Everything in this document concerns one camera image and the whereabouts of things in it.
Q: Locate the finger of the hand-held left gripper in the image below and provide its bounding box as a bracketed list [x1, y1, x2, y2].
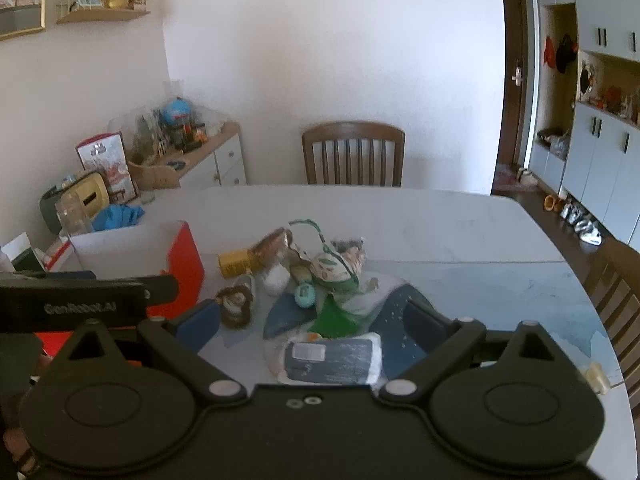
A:
[144, 274, 180, 312]

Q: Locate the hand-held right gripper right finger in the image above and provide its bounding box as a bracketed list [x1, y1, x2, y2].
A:
[377, 300, 573, 405]

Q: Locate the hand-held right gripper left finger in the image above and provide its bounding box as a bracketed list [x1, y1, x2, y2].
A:
[50, 299, 248, 405]

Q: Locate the brown white small figurine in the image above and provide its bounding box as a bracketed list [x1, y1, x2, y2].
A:
[215, 284, 254, 329]

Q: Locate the red white cardboard box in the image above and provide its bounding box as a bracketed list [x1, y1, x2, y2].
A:
[67, 219, 206, 361]

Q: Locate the green paper piece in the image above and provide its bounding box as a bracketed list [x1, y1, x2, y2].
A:
[307, 292, 367, 337]

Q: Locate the teal egg-shaped pencil sharpener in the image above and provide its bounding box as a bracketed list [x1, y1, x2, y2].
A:
[293, 283, 317, 309]

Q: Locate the green blue toy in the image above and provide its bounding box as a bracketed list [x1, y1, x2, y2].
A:
[289, 219, 360, 292]

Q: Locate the person's left hand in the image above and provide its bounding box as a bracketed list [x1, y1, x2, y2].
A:
[1, 427, 38, 476]

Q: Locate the dark green box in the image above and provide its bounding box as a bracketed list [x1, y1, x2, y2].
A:
[10, 247, 47, 274]

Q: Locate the blue cloth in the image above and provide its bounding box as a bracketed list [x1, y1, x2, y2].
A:
[92, 203, 146, 232]

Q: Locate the glass jar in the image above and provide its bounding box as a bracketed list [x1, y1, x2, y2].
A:
[54, 192, 94, 237]

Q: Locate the dark green container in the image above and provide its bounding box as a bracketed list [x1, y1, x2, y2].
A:
[39, 184, 68, 235]

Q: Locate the red white printed bag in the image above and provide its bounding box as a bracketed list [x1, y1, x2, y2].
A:
[75, 132, 140, 204]

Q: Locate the white wooden sideboard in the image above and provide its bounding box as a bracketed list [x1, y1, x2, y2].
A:
[127, 122, 249, 191]

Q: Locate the blue globe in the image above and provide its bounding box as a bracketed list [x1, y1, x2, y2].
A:
[162, 97, 194, 127]

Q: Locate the grey sneaker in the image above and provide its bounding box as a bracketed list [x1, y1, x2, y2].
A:
[559, 199, 584, 224]

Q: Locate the white sneaker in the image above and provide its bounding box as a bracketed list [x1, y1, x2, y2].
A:
[574, 219, 604, 247]

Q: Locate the wooden chair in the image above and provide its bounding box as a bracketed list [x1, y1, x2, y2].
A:
[581, 236, 640, 377]
[301, 120, 406, 189]

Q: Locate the brown door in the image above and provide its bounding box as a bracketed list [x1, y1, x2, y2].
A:
[499, 0, 532, 170]

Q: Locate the white wall cabinet unit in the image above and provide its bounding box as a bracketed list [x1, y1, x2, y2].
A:
[526, 0, 640, 252]

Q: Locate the wooden wall shelf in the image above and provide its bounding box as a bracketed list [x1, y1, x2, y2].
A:
[55, 6, 151, 25]

